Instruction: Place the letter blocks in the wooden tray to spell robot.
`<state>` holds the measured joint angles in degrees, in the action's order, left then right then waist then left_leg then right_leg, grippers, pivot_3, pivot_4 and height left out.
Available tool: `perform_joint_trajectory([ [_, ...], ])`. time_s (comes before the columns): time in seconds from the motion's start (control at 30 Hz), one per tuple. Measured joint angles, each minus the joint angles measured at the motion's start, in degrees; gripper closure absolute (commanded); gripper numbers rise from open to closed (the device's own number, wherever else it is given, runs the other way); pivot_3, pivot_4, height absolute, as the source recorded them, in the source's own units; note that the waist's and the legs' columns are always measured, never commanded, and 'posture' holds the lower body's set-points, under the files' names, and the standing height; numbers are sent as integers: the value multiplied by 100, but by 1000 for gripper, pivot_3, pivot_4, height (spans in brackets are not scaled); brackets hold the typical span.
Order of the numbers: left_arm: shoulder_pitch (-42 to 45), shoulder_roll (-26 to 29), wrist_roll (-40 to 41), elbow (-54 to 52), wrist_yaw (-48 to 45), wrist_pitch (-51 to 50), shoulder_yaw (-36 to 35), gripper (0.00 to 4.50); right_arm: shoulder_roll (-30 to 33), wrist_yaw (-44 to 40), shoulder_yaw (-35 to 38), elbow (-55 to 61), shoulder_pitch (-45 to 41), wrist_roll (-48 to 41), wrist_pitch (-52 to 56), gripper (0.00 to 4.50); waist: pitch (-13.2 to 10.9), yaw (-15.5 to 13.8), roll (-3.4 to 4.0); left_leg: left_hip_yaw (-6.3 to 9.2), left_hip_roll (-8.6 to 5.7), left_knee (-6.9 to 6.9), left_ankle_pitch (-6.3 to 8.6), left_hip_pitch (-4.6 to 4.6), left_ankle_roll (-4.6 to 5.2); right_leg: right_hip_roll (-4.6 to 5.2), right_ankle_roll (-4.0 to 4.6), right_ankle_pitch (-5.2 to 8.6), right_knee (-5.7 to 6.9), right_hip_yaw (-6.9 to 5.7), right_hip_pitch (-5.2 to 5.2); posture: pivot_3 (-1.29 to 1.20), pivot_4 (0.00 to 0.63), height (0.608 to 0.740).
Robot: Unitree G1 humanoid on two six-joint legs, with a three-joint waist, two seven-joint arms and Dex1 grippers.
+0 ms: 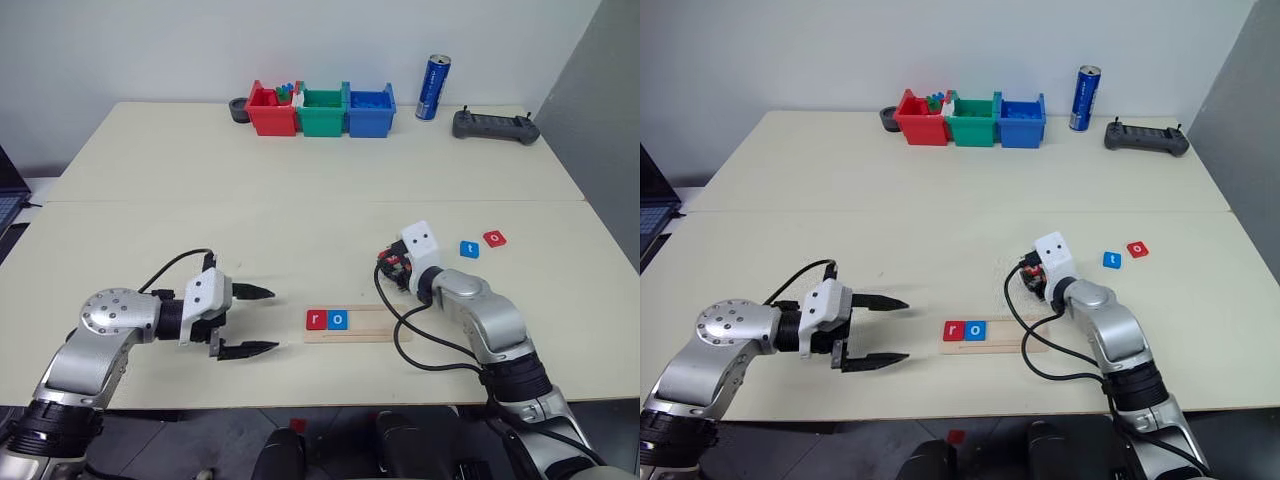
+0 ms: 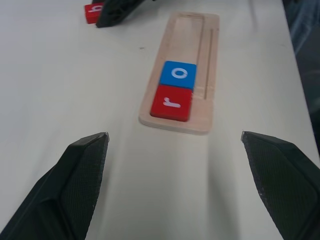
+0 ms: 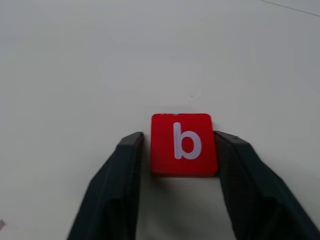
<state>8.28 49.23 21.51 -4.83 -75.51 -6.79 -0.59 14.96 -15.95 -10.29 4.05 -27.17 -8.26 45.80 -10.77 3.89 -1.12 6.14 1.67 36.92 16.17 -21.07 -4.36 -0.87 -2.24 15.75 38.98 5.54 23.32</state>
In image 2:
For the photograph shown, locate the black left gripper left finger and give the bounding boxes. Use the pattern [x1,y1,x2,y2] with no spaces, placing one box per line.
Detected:
[0,131,110,240]

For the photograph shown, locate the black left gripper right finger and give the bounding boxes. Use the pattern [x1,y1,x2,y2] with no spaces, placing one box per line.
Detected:
[240,130,320,240]

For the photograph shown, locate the red letter block b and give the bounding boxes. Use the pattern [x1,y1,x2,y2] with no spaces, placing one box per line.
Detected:
[83,3,104,25]

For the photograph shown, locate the wooden letter tray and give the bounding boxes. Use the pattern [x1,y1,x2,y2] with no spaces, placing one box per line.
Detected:
[138,11,221,136]

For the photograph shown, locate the blue letter block o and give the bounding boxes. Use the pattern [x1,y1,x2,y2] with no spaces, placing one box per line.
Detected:
[159,60,198,91]

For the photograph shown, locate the red letter block r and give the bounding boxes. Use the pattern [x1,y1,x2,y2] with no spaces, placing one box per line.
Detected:
[149,84,195,123]

